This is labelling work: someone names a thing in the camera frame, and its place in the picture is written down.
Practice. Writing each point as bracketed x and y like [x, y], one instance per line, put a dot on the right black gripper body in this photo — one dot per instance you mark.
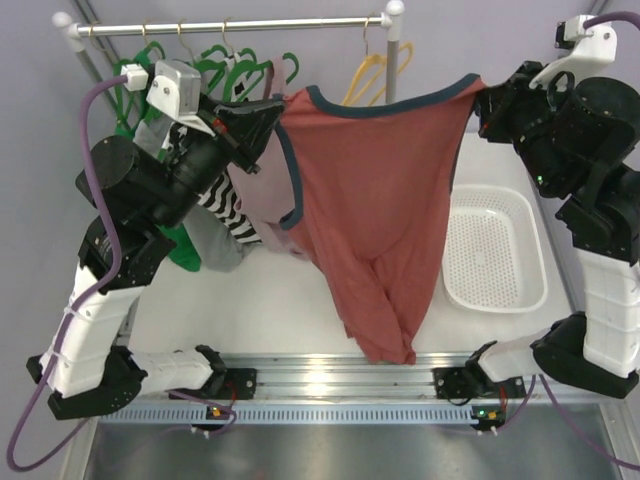
[522, 110]

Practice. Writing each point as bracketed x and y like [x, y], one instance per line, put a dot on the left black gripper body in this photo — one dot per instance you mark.
[232, 138]

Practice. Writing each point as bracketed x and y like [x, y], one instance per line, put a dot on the yellow hanger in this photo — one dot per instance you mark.
[367, 87]

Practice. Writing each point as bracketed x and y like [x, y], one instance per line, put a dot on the red tank top blue trim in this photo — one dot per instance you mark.
[371, 189]

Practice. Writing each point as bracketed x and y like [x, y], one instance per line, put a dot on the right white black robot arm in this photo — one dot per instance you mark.
[573, 137]

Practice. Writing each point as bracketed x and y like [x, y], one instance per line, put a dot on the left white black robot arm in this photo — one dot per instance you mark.
[89, 374]

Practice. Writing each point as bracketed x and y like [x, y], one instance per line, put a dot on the green hanger under pink top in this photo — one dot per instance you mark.
[252, 80]

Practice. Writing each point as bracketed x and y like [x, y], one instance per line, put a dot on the pink tank top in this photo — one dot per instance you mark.
[266, 197]

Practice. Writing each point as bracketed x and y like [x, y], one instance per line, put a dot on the black white striped top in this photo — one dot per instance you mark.
[222, 197]

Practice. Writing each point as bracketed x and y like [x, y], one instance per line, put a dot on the green hanger under striped top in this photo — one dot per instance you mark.
[214, 64]

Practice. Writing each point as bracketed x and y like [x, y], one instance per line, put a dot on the green top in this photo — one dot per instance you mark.
[148, 127]

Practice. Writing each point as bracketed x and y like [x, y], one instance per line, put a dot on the grey top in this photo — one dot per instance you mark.
[213, 242]

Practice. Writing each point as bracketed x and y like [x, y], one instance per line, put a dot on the silver clothes rack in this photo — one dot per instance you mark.
[391, 20]

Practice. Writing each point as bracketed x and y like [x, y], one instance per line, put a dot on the white perforated plastic basket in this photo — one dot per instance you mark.
[493, 261]

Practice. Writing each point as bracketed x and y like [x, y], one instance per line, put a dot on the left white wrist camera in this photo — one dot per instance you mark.
[174, 91]

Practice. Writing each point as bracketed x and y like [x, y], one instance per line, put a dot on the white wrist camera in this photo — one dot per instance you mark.
[590, 50]
[174, 91]

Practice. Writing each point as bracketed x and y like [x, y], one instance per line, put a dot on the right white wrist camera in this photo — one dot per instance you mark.
[590, 50]

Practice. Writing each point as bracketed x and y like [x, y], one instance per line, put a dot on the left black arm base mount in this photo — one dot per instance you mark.
[232, 384]

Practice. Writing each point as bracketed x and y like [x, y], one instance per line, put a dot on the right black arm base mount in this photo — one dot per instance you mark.
[460, 385]

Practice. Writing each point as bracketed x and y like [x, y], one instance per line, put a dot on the slotted white cable duct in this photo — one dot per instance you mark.
[175, 413]

